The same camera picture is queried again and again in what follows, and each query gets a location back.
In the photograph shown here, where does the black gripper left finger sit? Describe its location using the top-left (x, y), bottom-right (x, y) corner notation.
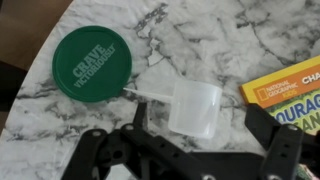
top-left (61, 101), bottom-right (158, 180)

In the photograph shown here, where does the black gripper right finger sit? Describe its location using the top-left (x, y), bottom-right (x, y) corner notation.
top-left (244, 103), bottom-right (305, 180)

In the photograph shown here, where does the translucent white plastic scoop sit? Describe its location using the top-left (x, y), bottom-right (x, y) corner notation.
top-left (123, 79), bottom-right (223, 140)

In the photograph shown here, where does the yellow National Geographic kids book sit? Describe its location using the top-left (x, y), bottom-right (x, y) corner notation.
top-left (239, 54), bottom-right (320, 136)

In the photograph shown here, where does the round green plastic lid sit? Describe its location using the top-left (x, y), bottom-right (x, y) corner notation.
top-left (51, 25), bottom-right (133, 103)

